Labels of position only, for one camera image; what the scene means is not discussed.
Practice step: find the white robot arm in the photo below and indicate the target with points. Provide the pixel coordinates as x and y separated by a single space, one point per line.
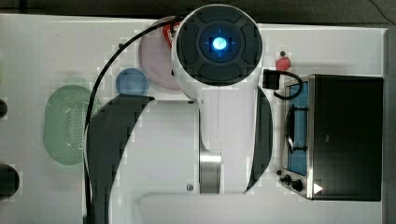
217 58

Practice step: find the black toaster oven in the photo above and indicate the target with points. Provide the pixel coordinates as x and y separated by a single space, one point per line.
333 138

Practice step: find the pink round plate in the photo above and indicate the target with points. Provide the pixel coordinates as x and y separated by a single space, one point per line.
155 60

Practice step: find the blue round bowl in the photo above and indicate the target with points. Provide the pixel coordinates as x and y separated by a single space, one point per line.
132 81

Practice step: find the red toy apple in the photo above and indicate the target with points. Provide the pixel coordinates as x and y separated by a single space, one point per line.
283 64

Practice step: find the green perforated colander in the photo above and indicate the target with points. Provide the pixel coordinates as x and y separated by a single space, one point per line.
64 124

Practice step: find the black round object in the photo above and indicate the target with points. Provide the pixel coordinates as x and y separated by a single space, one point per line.
3 108

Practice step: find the black cylinder container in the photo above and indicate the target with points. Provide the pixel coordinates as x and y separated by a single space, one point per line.
9 181

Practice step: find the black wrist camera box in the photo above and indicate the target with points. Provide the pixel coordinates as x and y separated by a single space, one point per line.
270 79

